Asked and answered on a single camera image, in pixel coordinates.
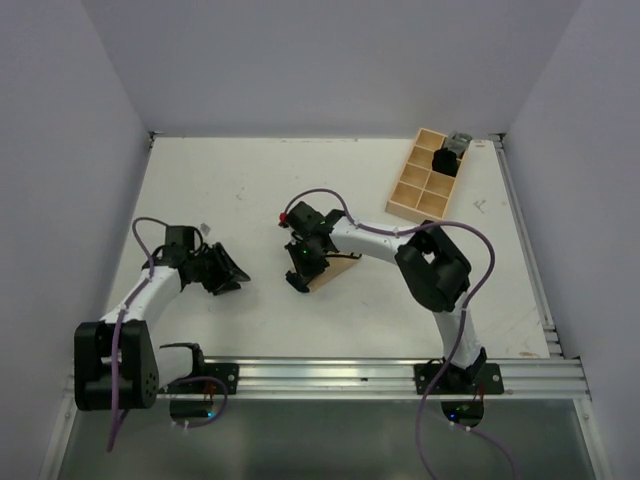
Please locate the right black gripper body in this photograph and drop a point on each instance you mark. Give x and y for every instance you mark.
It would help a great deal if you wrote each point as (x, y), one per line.
(307, 260)

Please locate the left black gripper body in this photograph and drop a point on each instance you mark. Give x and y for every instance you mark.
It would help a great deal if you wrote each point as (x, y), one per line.
(209, 268)

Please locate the beige underwear with navy trim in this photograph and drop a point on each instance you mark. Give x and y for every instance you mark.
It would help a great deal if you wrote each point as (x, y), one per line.
(338, 263)

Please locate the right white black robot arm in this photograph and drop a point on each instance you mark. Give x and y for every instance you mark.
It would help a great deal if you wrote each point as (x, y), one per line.
(434, 269)

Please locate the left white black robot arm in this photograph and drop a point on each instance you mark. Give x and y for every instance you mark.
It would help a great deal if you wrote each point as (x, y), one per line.
(117, 363)

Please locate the wooden compartment organizer box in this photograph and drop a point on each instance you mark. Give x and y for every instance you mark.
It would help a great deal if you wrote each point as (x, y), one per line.
(419, 193)

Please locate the rolled black garment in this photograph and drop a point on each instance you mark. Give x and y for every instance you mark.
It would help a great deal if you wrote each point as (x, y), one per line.
(445, 162)

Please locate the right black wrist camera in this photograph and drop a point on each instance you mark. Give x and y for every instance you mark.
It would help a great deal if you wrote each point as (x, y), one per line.
(302, 219)

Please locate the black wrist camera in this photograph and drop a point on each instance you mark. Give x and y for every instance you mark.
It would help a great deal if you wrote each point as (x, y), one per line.
(302, 219)
(183, 245)

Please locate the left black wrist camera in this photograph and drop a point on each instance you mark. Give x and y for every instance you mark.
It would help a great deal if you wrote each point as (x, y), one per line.
(183, 245)

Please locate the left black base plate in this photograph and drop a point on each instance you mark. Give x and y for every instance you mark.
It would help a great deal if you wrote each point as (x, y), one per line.
(216, 378)

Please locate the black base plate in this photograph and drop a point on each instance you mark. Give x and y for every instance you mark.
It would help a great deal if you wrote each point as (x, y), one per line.
(216, 378)
(486, 379)

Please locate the aluminium right side rail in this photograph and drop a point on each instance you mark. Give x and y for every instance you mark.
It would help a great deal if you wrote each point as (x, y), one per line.
(546, 318)

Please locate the aluminium rail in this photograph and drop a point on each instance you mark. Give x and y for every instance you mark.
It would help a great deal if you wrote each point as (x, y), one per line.
(546, 318)
(392, 379)

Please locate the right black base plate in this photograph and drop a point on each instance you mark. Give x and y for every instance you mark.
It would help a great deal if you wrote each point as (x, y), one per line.
(486, 379)

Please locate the aluminium front rail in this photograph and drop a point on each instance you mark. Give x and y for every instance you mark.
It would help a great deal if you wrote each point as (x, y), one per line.
(392, 379)

